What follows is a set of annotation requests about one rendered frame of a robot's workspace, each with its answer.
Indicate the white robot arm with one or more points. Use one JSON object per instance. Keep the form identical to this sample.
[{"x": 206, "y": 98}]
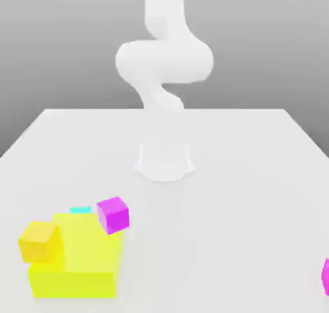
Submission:
[{"x": 164, "y": 61}]

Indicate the small magenta cube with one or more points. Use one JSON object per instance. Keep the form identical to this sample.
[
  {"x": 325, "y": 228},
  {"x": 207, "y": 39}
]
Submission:
[
  {"x": 326, "y": 277},
  {"x": 114, "y": 215}
]

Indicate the small cyan cube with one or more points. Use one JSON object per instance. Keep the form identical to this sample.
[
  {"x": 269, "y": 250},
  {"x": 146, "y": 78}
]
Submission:
[{"x": 80, "y": 210}]

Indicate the small orange cube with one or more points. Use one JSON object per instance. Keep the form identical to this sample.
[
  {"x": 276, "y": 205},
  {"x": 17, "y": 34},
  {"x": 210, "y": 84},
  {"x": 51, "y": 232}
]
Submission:
[{"x": 38, "y": 243}]

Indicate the large yellow box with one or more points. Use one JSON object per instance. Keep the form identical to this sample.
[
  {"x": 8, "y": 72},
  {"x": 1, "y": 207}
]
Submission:
[{"x": 84, "y": 261}]

